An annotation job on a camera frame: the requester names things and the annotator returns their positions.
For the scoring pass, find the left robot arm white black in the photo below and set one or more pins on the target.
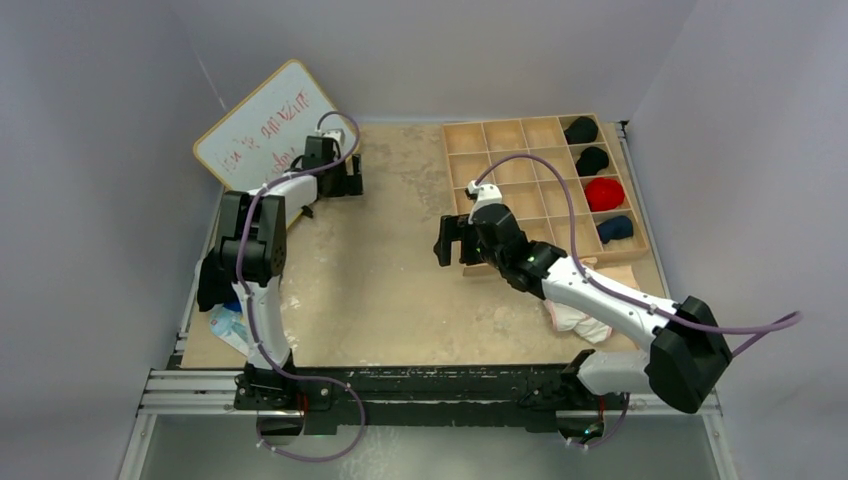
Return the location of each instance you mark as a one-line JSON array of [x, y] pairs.
[[243, 271]]

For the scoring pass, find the black rolled underwear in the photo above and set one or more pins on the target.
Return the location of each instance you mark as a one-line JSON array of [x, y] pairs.
[[582, 130], [592, 161]]

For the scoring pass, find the white underwear pink trim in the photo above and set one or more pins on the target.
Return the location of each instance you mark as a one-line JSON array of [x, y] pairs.
[[569, 319]]

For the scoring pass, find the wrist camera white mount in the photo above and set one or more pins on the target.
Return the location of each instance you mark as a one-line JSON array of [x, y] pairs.
[[338, 137], [482, 195]]

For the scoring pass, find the navy blue rolled underwear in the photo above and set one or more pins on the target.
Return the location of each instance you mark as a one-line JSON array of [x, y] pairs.
[[615, 228]]

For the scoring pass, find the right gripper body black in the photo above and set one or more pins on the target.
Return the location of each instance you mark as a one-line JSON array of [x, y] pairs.
[[486, 255]]

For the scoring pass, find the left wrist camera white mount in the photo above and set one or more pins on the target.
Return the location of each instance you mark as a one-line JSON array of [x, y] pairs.
[[338, 137]]

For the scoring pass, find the black underwear white waistband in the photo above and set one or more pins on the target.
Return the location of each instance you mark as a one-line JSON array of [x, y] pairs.
[[214, 288]]

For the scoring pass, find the cream beige underwear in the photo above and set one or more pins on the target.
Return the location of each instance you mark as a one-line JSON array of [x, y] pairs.
[[621, 274]]

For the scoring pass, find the black rolled underwear back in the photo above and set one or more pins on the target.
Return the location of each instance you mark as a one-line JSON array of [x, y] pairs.
[[582, 130]]

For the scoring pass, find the white blue patterned underwear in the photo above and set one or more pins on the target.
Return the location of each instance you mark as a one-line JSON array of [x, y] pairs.
[[226, 322]]

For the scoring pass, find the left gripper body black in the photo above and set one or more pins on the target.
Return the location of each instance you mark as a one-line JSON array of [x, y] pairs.
[[341, 185]]

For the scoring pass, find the red rolled underwear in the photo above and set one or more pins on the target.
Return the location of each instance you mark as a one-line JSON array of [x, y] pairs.
[[604, 194]]

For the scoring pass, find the white whiteboard yellow frame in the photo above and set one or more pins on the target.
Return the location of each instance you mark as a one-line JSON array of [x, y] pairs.
[[256, 142]]

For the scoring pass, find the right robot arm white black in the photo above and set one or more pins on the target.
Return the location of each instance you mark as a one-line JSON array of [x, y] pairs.
[[680, 354]]

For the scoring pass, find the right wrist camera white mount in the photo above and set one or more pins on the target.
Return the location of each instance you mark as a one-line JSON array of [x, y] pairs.
[[482, 195]]

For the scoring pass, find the wooden compartment organizer tray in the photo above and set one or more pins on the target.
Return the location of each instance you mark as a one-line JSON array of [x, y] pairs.
[[529, 160]]

